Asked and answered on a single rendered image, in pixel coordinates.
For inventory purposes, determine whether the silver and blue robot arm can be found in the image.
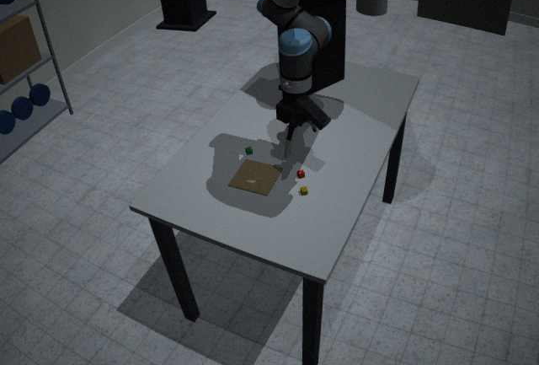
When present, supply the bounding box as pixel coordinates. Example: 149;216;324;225
257;0;332;130

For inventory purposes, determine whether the tan mat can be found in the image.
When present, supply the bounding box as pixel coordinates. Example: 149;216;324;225
228;159;283;196

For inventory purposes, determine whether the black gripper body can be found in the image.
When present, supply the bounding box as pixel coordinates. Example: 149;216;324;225
276;85;308;126

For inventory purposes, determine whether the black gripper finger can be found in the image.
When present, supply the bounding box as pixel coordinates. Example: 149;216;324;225
306;120;317;132
277;117;298;158

